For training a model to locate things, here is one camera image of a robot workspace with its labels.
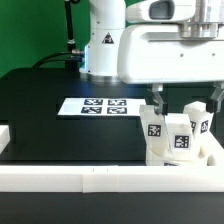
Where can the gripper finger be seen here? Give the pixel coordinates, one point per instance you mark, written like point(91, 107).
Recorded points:
point(213, 104)

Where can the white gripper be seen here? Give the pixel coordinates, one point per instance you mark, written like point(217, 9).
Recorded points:
point(158, 54)

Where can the white round stool seat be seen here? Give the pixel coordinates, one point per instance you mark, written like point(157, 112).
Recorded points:
point(160, 160)

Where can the white fiducial marker sheet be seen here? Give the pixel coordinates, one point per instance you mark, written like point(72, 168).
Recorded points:
point(101, 107)

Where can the black vertical pole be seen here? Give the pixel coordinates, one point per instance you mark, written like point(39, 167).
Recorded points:
point(71, 44)

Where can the white U-shaped fence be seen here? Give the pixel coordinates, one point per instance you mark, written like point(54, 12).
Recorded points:
point(92, 179)

